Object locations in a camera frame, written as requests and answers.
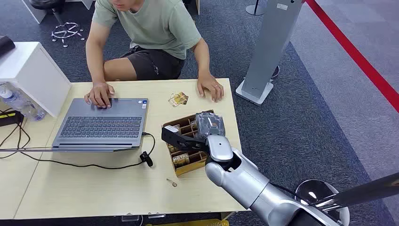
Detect chrome chair base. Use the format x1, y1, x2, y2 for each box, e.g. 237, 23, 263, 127
50, 21, 86, 48

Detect yellow printed card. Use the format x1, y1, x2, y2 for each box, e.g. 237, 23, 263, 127
168, 91, 189, 107

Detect black laptop cable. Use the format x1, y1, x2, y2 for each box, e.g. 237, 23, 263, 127
18, 132, 156, 170

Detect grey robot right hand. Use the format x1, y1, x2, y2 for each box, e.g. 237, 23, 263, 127
195, 111, 226, 140

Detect person's right hand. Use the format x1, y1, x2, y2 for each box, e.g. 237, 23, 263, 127
84, 81, 115, 109

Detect clear plastic water bottle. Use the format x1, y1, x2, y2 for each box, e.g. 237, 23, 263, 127
0, 82, 47, 122

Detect person's left hand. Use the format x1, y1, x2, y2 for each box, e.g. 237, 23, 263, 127
197, 73, 224, 103

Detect grey pedestal stand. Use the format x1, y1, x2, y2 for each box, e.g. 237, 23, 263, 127
235, 0, 305, 106

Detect red barrier belt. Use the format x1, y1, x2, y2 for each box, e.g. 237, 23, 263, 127
303, 0, 399, 114

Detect white cabinet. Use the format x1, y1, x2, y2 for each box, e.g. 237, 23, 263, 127
0, 41, 72, 118

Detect black office chair seat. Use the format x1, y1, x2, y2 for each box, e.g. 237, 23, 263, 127
29, 0, 66, 24

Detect white furniture panel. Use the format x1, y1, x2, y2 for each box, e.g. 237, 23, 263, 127
21, 0, 95, 25

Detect round stanchion base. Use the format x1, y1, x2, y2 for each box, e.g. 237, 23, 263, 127
245, 0, 269, 16

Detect black object on cabinet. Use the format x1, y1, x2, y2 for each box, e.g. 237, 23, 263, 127
0, 35, 16, 59

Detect chrome round base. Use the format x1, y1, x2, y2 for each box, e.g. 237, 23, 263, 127
294, 179, 351, 226

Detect hotel card in box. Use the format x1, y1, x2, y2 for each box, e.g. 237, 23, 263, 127
172, 153, 191, 166

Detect black cable bundle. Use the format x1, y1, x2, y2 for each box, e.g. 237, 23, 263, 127
0, 108, 32, 160

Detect black cable adapter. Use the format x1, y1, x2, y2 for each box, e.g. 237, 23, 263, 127
139, 151, 154, 168

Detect wooden card organizer box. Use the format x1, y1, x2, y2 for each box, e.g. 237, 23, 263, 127
162, 109, 215, 178

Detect person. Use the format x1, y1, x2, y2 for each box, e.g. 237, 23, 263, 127
84, 0, 224, 110

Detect dark metal pole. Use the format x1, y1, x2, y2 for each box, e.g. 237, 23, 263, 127
311, 172, 399, 213

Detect yellow object under table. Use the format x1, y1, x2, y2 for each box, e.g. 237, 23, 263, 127
145, 218, 230, 226

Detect grey laptop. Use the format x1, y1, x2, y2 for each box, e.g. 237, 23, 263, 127
51, 97, 150, 153

